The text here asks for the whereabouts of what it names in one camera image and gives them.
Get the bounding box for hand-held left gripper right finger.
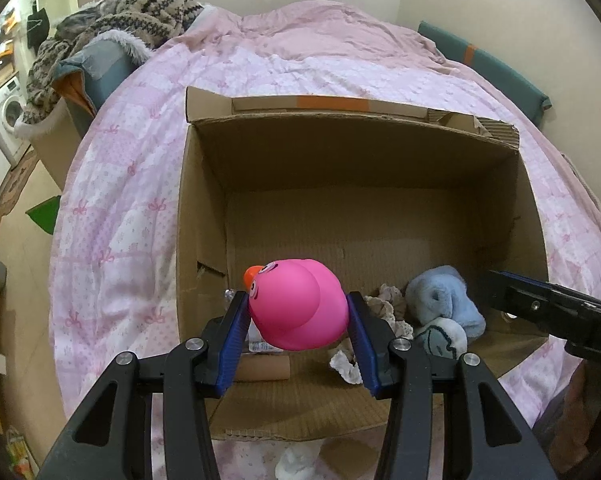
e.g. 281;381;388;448
345;290;556;480

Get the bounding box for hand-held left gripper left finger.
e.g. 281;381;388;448
38;290;251;480

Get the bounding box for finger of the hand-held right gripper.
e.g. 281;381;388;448
488;270;589;335

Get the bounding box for clear plastic packet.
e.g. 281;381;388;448
224;287;276;353

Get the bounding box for white ruffled scrunchie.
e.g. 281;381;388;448
329;347;365;386

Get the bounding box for beige crochet scrunchie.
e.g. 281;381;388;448
365;282;414;338

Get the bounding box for brown cardboard tube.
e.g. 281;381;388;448
240;357;291;382

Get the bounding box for pink rubber duck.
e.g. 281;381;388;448
244;258;351;351

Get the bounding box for white blue fish plush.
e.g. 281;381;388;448
413;317;469;358

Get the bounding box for light blue plush toy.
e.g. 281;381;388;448
405;265;486;343

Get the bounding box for cardboard box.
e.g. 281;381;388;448
174;86;551;443

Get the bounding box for person's right hand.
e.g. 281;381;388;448
551;355;601;476

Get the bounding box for white cloth bundle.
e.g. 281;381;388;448
274;441;322;480

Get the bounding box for pink patterned quilt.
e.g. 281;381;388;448
49;0;601;480

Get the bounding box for green plastic bin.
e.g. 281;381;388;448
26;195;61;236

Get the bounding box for teal padded mat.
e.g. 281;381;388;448
417;21;551;123

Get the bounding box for brown doormat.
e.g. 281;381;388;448
0;145;38;211

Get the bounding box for grey fur-trimmed jacket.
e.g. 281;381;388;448
53;30;148;116

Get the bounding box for white washing machine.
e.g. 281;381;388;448
0;76;28;163

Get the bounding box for patterned knit blanket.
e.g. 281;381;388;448
15;0;204;128

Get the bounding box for black hanging garment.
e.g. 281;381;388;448
26;7;48;51

